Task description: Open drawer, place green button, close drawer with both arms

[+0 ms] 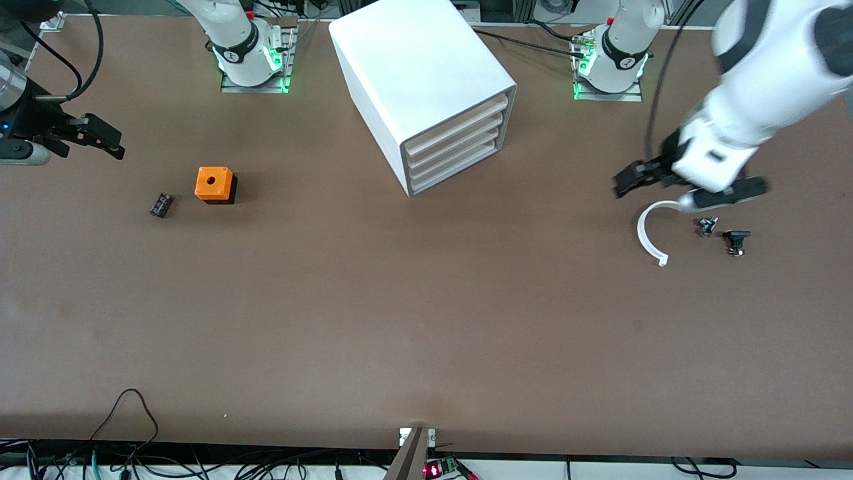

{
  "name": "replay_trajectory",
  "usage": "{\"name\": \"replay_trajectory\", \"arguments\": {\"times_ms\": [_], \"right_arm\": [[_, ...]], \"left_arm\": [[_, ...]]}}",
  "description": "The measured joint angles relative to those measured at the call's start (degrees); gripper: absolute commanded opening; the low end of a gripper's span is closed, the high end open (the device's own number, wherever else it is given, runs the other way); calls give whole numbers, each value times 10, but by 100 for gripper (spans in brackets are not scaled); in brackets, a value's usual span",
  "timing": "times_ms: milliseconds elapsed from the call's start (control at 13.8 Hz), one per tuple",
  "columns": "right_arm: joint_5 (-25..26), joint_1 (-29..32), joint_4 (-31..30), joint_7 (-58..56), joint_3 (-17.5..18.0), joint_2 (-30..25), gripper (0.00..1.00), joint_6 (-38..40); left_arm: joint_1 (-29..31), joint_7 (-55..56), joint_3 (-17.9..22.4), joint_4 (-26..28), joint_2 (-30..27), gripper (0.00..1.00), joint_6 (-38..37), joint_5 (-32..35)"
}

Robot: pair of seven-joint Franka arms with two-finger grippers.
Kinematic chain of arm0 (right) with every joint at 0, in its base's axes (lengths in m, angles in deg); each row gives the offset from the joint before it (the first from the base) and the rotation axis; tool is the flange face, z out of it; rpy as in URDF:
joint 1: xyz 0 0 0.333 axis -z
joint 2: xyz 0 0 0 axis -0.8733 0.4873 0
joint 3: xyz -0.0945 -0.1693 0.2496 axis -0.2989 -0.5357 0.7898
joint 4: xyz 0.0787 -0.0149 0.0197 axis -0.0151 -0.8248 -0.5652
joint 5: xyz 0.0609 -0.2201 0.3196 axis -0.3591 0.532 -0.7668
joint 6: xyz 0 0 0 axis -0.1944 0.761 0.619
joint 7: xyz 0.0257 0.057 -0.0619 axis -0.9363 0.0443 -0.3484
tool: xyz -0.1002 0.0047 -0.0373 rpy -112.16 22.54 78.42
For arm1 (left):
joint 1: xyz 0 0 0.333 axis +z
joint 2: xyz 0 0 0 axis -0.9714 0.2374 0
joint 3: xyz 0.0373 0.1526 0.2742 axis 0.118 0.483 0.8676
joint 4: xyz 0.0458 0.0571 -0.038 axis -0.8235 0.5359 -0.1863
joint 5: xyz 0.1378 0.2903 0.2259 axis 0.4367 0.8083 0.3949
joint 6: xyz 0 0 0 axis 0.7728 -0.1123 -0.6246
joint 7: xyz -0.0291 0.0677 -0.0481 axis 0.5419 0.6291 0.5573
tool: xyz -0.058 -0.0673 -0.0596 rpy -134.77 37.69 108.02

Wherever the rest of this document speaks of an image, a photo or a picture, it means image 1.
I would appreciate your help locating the small black switch component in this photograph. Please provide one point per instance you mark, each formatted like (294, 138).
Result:
(736, 235)

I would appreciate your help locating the white curved plastic arc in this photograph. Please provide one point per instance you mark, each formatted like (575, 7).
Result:
(642, 230)

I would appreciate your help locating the small grey metal component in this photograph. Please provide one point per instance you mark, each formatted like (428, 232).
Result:
(706, 227)

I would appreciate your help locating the lowest white cabinet drawer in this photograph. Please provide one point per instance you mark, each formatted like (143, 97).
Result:
(453, 163)

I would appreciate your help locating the orange box with hole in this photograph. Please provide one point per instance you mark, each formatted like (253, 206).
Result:
(213, 183)

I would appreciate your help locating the circuit board with red light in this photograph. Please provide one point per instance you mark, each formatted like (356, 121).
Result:
(436, 468)

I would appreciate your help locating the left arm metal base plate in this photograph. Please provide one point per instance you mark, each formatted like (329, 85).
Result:
(630, 97)

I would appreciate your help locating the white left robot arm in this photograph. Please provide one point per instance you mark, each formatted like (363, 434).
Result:
(766, 66)

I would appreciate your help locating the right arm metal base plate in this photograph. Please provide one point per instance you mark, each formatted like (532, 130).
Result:
(230, 86)

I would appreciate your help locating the small black terminal block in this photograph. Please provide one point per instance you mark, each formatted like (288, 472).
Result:
(161, 205)

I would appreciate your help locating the brown camera mount post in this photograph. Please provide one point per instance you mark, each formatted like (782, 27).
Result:
(410, 461)

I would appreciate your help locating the white drawer cabinet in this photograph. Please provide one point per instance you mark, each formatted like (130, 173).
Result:
(413, 60)

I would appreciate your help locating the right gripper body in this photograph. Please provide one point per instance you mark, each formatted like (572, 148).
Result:
(38, 118)

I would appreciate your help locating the middle white cabinet drawer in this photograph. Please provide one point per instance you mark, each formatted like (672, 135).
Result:
(453, 146)

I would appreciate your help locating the white mount bracket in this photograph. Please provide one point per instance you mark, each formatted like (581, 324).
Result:
(403, 436)

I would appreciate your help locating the highest white cabinet drawer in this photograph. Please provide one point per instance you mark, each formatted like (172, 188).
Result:
(453, 130)

